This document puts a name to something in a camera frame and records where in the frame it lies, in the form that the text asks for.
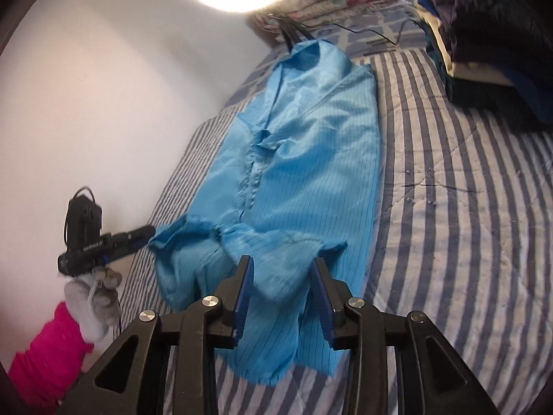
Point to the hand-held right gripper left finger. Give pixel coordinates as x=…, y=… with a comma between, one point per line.
x=243, y=298

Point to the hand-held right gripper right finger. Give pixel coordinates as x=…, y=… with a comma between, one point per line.
x=323, y=307

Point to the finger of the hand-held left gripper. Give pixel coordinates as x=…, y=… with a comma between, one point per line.
x=138, y=232
x=125, y=248

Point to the blue striped work shirt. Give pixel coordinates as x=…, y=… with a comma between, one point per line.
x=311, y=160

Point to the person's left hand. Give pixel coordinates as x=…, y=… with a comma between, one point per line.
x=88, y=307

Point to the striped blanket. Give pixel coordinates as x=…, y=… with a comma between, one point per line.
x=453, y=224

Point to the black tripod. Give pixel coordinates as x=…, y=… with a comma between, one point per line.
x=288, y=39

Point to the blue patterned bed sheet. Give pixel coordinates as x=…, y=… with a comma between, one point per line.
x=380, y=26

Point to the folded dark blue garment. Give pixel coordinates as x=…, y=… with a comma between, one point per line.
x=518, y=82

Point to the folded black jacket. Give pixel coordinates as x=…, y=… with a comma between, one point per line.
x=488, y=21

